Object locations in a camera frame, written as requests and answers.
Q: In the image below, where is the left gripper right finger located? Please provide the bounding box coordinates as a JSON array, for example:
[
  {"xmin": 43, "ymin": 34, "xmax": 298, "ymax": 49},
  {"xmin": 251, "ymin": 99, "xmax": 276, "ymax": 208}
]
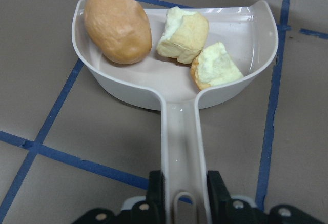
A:
[{"xmin": 207, "ymin": 170, "xmax": 231, "ymax": 223}]

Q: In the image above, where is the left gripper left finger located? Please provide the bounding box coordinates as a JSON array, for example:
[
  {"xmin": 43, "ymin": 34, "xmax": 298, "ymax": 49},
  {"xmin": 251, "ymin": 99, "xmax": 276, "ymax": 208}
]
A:
[{"xmin": 146, "ymin": 170, "xmax": 166, "ymax": 223}]

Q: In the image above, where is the beige plastic dustpan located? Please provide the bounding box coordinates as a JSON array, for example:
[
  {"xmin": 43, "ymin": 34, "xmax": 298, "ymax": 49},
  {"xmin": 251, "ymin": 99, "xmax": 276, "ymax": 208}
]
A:
[{"xmin": 72, "ymin": 0, "xmax": 278, "ymax": 223}]

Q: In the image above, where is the torn bread piece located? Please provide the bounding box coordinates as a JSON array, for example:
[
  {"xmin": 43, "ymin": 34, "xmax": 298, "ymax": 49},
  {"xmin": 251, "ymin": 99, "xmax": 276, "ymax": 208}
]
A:
[
  {"xmin": 190, "ymin": 42, "xmax": 244, "ymax": 90},
  {"xmin": 156, "ymin": 7, "xmax": 209, "ymax": 64}
]

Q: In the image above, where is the round brown bread roll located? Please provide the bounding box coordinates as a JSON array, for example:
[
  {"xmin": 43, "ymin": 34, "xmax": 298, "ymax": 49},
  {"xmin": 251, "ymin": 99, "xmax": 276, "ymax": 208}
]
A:
[{"xmin": 84, "ymin": 0, "xmax": 152, "ymax": 65}]

